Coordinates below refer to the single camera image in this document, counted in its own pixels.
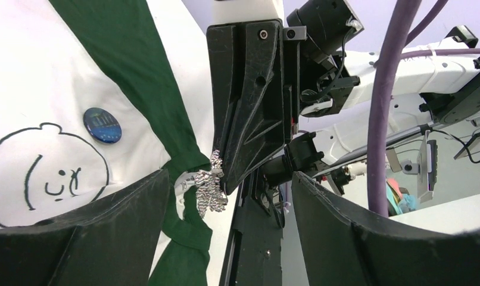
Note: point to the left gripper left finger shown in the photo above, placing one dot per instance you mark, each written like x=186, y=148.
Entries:
x=111, y=241

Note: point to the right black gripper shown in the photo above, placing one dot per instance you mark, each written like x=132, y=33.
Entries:
x=246, y=67

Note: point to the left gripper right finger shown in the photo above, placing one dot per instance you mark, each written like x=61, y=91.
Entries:
x=346, y=244

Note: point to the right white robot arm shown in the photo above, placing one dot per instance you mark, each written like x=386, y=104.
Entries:
x=288, y=97

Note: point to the round blue pin badge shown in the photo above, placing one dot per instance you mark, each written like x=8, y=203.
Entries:
x=102, y=125

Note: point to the white and green t-shirt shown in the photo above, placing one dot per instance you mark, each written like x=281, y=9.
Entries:
x=146, y=63

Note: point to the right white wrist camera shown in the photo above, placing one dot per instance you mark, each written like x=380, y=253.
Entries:
x=236, y=11

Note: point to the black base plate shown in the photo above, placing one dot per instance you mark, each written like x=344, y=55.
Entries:
x=253, y=252

